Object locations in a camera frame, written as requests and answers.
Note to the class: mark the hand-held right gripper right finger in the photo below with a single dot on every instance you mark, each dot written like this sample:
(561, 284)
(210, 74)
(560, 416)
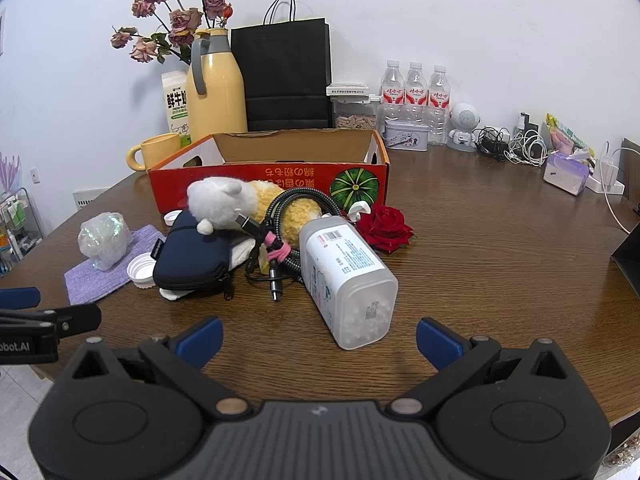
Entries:
(440, 342)

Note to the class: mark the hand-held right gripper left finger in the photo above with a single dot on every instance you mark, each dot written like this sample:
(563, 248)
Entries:
(200, 342)

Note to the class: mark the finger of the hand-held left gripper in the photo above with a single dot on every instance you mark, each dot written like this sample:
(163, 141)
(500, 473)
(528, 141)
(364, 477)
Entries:
(20, 298)
(75, 319)

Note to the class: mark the purple cloth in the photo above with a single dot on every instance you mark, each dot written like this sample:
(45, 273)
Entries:
(90, 280)

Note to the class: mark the white ridged bottle cap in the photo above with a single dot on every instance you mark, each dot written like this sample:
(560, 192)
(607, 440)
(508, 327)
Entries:
(140, 270)

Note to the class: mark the iridescent plastic wrap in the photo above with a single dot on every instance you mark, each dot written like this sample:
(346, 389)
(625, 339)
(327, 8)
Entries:
(105, 240)

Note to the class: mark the navy zip pouch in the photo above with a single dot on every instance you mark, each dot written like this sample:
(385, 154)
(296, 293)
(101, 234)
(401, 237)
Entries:
(190, 255)

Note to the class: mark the white plastic bottle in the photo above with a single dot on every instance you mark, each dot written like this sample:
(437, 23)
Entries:
(350, 280)

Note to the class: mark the red artificial rose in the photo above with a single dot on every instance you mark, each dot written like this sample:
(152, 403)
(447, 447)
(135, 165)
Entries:
(385, 225)

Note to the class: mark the white and yellow plush toy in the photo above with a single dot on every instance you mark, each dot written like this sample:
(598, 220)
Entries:
(220, 200)

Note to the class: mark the red cardboard box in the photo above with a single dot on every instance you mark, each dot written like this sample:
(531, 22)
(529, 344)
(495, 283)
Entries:
(300, 172)

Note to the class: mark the metal storage cart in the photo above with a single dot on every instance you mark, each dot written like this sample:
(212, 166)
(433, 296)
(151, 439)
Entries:
(17, 230)

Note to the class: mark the small white plastic piece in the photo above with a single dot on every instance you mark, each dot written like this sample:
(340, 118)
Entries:
(357, 210)

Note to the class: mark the yellow mug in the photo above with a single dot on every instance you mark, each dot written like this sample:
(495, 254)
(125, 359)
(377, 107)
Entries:
(160, 150)

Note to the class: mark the black flat panel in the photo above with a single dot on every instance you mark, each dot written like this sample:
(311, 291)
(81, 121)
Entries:
(629, 265)

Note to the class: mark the purple tissue pack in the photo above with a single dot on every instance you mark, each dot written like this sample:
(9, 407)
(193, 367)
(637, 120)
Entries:
(565, 175)

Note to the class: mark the grey tin box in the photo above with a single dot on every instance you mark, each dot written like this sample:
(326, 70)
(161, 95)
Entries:
(406, 136)

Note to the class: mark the white robot speaker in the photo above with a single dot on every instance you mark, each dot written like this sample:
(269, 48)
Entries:
(464, 117)

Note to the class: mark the small spray bottle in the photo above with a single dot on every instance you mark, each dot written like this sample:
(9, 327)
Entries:
(523, 122)

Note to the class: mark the white milk carton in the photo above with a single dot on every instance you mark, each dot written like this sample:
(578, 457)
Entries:
(175, 105)

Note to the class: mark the clear seed container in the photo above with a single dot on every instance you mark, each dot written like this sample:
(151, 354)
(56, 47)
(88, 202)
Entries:
(355, 120)

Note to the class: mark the white charger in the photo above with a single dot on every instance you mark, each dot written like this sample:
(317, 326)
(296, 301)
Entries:
(607, 172)

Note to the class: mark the colourful snack bag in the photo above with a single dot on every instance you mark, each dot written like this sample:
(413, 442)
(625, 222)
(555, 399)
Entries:
(565, 137)

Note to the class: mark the yellow thermos jug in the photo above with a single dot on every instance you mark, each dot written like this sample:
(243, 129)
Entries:
(215, 100)

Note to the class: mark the dark brown object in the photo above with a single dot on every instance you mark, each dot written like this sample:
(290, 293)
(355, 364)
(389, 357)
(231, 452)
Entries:
(634, 170)

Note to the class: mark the flat white box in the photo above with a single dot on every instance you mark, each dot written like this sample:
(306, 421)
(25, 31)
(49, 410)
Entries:
(347, 89)

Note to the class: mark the black paper bag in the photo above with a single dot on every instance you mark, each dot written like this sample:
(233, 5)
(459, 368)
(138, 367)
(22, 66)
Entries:
(280, 75)

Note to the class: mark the dried pink rose bouquet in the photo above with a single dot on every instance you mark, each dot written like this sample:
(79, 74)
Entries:
(180, 20)

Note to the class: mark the white wall switch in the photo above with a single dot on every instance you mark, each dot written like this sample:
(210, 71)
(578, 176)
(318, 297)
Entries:
(35, 175)

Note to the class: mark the purple wall decoration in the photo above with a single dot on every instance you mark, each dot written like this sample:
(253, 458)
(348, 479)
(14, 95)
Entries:
(9, 172)

